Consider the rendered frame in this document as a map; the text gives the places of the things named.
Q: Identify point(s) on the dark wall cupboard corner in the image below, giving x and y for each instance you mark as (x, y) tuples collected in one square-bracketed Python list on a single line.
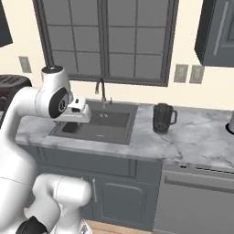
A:
[(4, 27)]

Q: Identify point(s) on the dark framed window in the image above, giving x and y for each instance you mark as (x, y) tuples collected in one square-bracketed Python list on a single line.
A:
[(105, 39)]

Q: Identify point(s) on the dark metal sink faucet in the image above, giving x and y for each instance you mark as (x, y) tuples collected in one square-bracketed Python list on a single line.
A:
[(103, 91)]

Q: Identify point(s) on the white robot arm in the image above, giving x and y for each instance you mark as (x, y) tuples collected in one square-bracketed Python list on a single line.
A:
[(12, 170)]

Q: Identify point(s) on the dark grey false drawer front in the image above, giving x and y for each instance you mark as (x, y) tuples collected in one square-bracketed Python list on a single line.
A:
[(91, 163)]

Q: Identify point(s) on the dark grey sink basin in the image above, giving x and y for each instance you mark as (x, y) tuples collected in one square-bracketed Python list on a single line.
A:
[(115, 128)]

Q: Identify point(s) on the grey dishwasher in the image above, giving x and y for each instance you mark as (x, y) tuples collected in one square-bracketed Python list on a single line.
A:
[(195, 210)]

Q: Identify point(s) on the dark grey wall cupboard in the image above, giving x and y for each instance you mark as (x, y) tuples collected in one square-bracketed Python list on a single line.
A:
[(225, 58)]

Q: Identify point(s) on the grey wall outlet plate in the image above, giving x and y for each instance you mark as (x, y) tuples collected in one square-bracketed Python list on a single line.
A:
[(25, 64), (181, 73), (196, 74)]

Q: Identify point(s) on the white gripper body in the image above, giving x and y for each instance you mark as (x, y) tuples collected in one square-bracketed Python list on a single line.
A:
[(79, 114)]

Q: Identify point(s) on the dark transparent jug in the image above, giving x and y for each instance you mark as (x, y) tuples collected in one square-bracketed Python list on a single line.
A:
[(161, 119)]

